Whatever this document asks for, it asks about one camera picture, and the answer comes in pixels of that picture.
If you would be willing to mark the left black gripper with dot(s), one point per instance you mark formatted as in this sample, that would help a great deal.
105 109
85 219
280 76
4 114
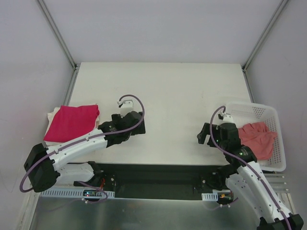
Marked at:
138 123

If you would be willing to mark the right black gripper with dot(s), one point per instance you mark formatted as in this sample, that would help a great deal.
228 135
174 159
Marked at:
210 135

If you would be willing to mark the magenta t-shirt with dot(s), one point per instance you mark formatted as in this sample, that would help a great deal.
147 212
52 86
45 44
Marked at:
71 122

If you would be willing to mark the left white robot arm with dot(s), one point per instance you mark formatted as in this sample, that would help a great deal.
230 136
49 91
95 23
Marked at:
43 164

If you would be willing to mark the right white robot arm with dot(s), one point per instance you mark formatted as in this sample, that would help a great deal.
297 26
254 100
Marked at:
243 176

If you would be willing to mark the white plastic basket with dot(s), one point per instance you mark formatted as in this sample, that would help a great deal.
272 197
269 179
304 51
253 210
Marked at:
244 113

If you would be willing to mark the salmon pink t-shirt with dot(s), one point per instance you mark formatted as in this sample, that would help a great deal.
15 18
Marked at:
259 139

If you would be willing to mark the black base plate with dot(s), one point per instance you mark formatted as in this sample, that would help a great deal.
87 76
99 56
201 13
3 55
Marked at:
145 181

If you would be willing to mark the right white cable duct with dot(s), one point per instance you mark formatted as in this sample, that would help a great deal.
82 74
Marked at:
210 196

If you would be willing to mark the white cable duct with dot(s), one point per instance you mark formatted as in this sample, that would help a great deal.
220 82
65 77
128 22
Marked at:
73 193
210 196

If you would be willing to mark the left white cable duct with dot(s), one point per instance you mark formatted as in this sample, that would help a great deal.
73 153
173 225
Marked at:
73 193

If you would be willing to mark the left aluminium frame post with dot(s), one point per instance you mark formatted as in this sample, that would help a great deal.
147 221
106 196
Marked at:
55 30

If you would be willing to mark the aluminium frame post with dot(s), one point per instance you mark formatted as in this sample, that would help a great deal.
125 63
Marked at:
55 30
265 33

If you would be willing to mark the right aluminium frame post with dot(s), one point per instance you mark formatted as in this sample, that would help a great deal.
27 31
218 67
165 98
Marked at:
265 33

